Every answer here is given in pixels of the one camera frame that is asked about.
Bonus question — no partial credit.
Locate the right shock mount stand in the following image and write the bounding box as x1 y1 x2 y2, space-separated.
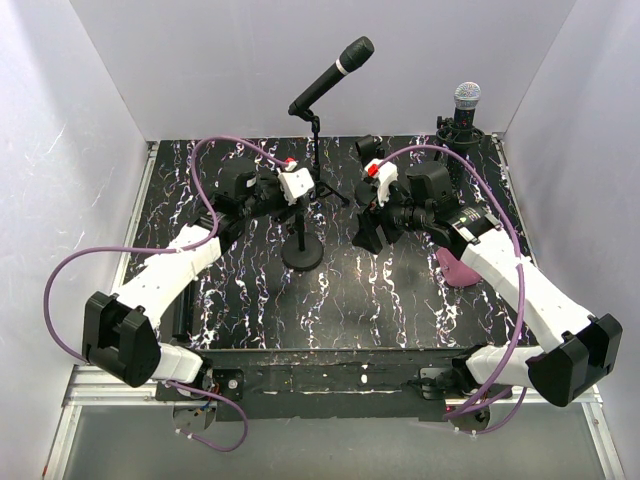
436 109 485 190

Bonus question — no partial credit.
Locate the round base stand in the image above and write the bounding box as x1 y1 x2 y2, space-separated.
355 135 385 167
281 224 324 272

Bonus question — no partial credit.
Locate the aluminium frame rail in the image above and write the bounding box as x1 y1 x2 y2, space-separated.
42 139 626 480

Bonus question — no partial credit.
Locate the silver mesh microphone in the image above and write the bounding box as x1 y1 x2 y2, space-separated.
445 81 484 154
172 285 195 343

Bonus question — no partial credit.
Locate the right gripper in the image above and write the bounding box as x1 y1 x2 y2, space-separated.
351 178 432 255

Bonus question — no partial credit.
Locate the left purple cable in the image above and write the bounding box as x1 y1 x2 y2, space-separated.
43 135 296 451

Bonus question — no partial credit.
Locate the pink wedge block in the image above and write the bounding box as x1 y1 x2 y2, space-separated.
436 248 482 288

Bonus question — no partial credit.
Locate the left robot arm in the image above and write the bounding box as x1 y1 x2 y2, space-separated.
82 160 314 400

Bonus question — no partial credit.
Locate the tall black foam microphone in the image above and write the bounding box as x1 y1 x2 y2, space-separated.
288 36 375 118

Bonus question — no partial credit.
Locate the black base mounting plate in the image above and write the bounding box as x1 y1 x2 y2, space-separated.
154 347 514 424

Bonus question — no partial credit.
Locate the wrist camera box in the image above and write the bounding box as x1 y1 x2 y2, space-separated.
277 158 315 206
364 159 398 207

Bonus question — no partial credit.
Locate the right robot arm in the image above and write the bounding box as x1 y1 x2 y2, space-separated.
352 159 622 407

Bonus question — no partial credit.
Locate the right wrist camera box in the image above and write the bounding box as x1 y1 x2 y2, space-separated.
364 159 398 207

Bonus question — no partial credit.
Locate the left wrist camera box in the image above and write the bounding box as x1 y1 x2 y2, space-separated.
277 158 315 206

